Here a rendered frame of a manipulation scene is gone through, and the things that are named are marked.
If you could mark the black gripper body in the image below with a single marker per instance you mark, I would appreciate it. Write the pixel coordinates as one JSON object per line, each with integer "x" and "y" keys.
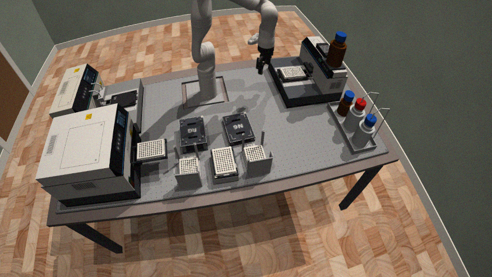
{"x": 264, "y": 52}

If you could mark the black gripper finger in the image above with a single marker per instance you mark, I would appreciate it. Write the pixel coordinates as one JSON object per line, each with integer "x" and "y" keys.
{"x": 269, "y": 59}
{"x": 260, "y": 64}

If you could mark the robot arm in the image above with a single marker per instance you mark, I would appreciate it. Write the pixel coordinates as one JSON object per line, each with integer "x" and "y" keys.
{"x": 204, "y": 53}

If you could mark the red bottle cap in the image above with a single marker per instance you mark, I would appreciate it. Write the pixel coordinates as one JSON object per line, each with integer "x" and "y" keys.
{"x": 360, "y": 105}

